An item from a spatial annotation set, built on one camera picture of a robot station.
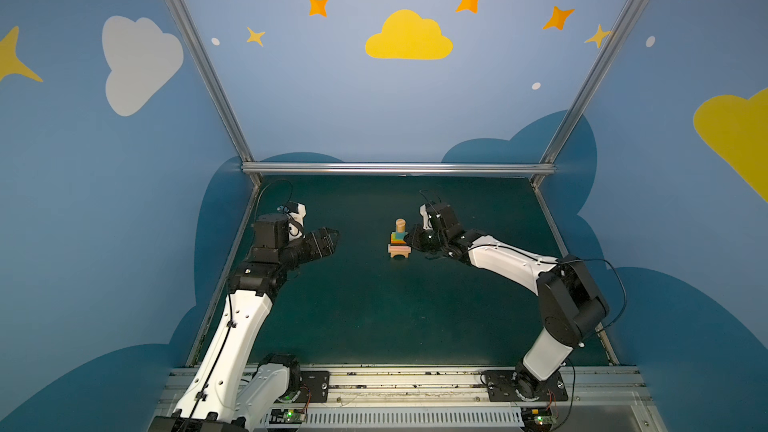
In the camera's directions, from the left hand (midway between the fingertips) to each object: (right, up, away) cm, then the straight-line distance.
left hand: (331, 236), depth 75 cm
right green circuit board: (+51, -44, -4) cm, 68 cm away
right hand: (+20, -1, +14) cm, 24 cm away
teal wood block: (+19, -1, +15) cm, 24 cm away
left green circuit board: (-10, -43, -5) cm, 44 cm away
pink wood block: (+19, -5, +17) cm, 26 cm away
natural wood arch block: (+21, -8, +23) cm, 32 cm away
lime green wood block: (+16, -2, +17) cm, 24 cm away
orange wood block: (+18, -3, +15) cm, 24 cm away
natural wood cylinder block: (+18, +2, +13) cm, 23 cm away
